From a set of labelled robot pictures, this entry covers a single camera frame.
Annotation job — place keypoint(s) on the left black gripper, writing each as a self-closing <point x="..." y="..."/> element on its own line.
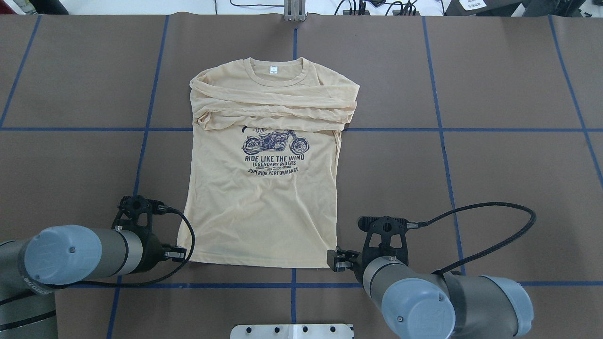
<point x="152" y="251"/>

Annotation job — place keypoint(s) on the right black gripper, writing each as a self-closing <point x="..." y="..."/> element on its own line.
<point x="359" y="262"/>

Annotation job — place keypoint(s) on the yellow long-sleeve California shirt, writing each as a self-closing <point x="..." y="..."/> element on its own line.
<point x="265" y="151"/>

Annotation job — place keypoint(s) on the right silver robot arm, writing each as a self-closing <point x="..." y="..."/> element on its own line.
<point x="440" y="306"/>

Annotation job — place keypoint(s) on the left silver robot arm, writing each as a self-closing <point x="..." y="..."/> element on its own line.
<point x="32" y="271"/>

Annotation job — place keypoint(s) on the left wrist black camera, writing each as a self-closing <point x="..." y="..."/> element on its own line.
<point x="136" y="213"/>

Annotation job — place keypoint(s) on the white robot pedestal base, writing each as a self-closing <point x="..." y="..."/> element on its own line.
<point x="293" y="331"/>

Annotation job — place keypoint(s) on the aluminium frame post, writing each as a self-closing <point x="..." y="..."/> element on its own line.
<point x="295" y="10"/>

